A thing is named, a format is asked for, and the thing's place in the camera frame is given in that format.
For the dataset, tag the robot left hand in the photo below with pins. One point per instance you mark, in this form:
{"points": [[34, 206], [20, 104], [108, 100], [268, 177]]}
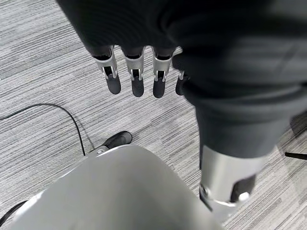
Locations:
{"points": [[216, 60]]}

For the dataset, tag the black chair base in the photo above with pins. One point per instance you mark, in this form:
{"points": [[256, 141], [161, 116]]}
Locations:
{"points": [[296, 134]]}

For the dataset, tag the dark robot foot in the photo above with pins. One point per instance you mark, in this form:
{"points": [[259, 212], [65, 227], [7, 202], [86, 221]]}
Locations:
{"points": [[118, 140]]}

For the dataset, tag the silver robot leg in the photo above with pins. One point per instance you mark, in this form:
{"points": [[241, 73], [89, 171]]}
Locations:
{"points": [[112, 189]]}

